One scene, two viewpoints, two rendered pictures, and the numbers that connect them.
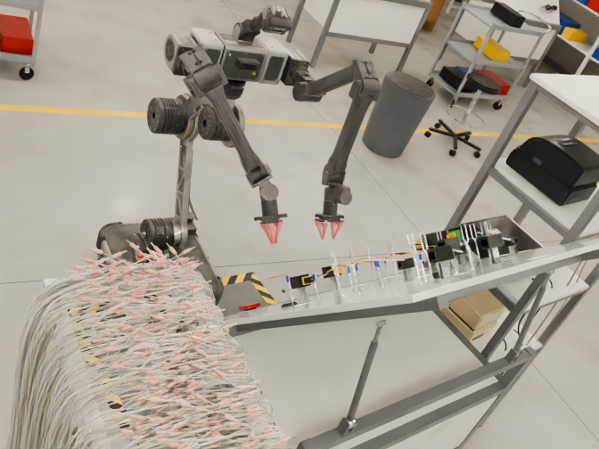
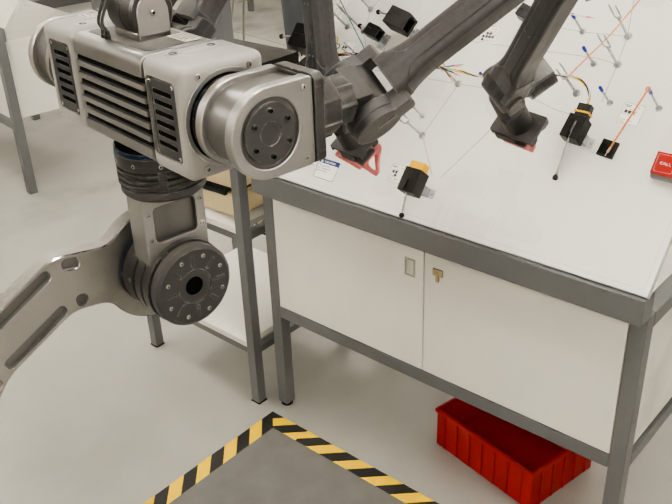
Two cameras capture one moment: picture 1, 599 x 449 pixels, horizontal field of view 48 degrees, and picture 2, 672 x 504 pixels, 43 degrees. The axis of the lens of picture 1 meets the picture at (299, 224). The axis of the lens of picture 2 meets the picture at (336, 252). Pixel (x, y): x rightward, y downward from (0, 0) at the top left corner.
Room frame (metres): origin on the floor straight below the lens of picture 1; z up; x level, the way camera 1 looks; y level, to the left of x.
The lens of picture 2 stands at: (2.31, 1.72, 1.82)
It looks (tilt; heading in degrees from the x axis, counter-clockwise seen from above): 28 degrees down; 271
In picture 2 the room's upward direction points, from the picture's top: 2 degrees counter-clockwise
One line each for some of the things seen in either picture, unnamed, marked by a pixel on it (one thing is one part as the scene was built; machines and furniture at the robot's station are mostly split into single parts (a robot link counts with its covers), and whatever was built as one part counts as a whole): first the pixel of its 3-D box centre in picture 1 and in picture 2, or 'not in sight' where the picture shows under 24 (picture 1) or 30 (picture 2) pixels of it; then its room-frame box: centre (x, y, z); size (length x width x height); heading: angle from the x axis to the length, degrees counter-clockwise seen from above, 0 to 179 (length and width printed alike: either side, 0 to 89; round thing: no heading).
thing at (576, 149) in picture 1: (557, 163); not in sight; (2.65, -0.86, 1.56); 0.30 x 0.23 x 0.19; 51
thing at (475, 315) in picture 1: (463, 303); (243, 168); (2.64, -0.85, 0.76); 0.30 x 0.21 x 0.20; 52
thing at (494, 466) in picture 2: not in sight; (513, 437); (1.82, -0.30, 0.07); 0.39 x 0.29 x 0.14; 128
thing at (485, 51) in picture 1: (488, 55); not in sight; (7.62, -1.17, 0.54); 0.99 x 0.50 x 1.08; 134
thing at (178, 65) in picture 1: (189, 65); (317, 105); (2.35, 0.62, 1.45); 0.09 x 0.08 x 0.12; 131
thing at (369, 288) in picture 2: not in sight; (346, 277); (2.32, -0.40, 0.60); 0.55 x 0.02 x 0.39; 139
